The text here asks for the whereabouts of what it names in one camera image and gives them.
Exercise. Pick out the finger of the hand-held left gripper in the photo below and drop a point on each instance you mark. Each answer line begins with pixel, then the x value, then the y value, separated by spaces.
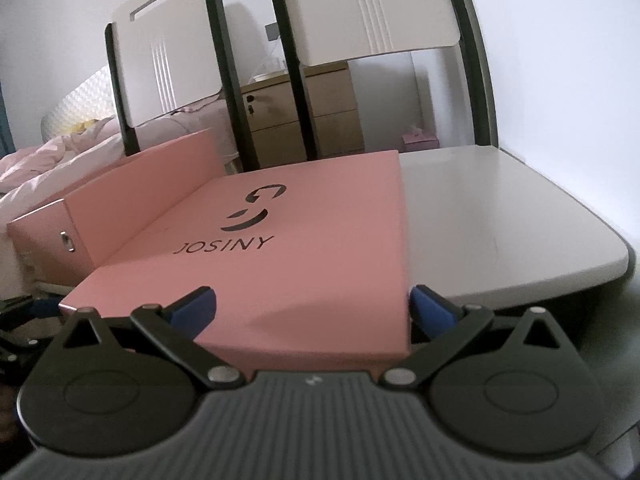
pixel 45 308

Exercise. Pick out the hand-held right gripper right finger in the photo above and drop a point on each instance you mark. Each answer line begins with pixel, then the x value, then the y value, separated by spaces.
pixel 430 310

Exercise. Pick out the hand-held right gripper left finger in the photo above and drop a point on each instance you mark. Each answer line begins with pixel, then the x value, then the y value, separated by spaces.
pixel 192 310

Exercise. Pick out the pink cardboard box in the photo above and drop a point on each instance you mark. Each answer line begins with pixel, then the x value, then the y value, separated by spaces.
pixel 135 195

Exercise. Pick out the pink box lid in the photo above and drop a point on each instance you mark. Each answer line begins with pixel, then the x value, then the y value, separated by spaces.
pixel 310 240

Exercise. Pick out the white desktop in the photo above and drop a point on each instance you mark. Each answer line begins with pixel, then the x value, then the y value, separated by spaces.
pixel 500 210

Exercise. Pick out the pink duvet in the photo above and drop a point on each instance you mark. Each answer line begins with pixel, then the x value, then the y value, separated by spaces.
pixel 50 160

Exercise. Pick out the pink tissue box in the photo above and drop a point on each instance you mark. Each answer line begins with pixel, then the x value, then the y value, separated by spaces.
pixel 419 140

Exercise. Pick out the yellow plush toy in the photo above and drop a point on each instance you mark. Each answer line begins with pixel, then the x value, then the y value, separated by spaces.
pixel 85 126

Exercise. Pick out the white quilted headboard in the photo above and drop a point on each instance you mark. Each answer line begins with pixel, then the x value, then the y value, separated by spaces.
pixel 75 105

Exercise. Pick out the wooden nightstand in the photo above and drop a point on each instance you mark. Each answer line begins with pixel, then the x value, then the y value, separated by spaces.
pixel 335 110

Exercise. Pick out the white folding chair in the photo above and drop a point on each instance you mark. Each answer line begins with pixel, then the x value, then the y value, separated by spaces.
pixel 360 5
pixel 165 35

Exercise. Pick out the grey wall socket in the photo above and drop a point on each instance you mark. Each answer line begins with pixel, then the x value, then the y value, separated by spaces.
pixel 272 31

